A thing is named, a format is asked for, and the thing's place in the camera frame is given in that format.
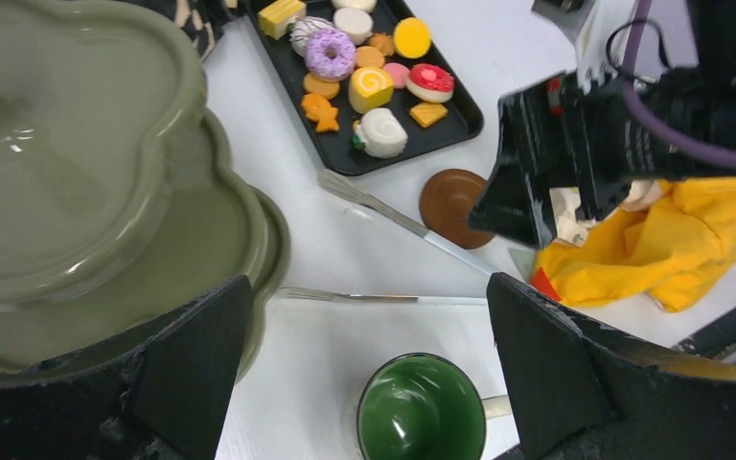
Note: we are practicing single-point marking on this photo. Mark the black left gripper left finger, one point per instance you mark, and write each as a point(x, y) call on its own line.
point(157, 391)

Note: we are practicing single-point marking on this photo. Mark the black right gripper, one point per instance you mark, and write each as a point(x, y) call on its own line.
point(600, 127)

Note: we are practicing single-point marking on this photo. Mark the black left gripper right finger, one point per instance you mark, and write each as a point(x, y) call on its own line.
point(580, 389)

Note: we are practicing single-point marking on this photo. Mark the red flower donut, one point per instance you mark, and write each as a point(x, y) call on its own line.
point(430, 83)

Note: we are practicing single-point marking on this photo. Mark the green three-tier serving stand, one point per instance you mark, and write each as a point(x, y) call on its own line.
point(118, 202)

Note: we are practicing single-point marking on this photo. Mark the yellow round macaron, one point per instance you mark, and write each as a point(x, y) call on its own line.
point(411, 38)

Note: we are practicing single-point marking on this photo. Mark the white cream roll cake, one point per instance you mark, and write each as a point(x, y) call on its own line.
point(379, 134)

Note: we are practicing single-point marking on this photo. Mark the yellow swirl roll cake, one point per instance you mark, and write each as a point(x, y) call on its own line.
point(369, 88)

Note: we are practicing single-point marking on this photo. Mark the metal serving tongs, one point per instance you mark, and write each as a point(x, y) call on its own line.
point(343, 187)

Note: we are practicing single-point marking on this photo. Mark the purple sprinkled donut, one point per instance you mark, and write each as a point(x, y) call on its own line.
point(330, 55)

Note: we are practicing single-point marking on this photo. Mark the yellow cloth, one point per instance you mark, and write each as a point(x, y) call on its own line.
point(670, 240)

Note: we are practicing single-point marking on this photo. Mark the green enamel mug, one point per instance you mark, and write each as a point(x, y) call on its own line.
point(422, 406)

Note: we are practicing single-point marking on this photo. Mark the brown wooden coaster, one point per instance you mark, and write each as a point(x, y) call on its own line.
point(445, 203)

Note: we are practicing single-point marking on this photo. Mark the square waffle biscuit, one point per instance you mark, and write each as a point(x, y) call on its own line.
point(428, 114)

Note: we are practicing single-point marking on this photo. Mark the pink macaron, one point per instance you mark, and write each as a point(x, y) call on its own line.
point(398, 73)

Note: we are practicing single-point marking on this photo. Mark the black dessert tray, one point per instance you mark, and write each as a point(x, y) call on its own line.
point(464, 119)

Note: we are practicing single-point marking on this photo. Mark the orange flower biscuit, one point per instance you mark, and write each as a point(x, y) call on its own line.
point(383, 43)

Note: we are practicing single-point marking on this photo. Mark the white glazed donut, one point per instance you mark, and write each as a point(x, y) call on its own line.
point(367, 6)

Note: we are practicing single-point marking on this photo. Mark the white round pastry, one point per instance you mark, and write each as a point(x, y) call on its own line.
point(355, 23)

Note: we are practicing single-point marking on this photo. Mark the round orange biscuit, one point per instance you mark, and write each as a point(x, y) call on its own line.
point(324, 88)

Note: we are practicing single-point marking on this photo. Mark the orange fish biscuit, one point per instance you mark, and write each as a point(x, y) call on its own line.
point(318, 109)

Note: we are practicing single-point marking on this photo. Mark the chocolate striped white donut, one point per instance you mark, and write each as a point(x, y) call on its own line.
point(303, 28)

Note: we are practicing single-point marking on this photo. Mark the yellow layered cake slice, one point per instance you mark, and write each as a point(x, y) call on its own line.
point(274, 19)

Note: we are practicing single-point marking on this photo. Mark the black floral pillow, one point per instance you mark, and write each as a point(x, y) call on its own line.
point(202, 21)

